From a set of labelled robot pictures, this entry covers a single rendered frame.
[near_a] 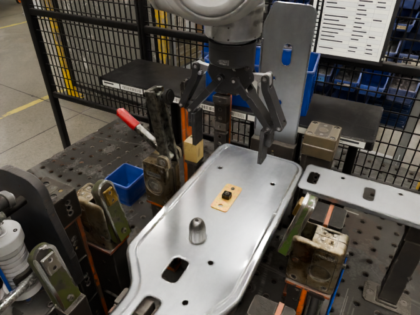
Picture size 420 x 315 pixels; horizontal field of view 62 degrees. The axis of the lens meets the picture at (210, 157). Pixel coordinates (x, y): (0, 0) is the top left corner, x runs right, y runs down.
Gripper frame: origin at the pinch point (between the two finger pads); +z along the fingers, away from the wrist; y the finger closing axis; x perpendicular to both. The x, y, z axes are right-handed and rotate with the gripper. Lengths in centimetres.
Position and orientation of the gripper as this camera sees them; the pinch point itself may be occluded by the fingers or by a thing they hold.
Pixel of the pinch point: (228, 145)
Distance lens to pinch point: 66.2
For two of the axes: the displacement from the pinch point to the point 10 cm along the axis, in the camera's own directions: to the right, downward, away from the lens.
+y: 8.8, 2.7, -3.8
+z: 0.0, 8.2, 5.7
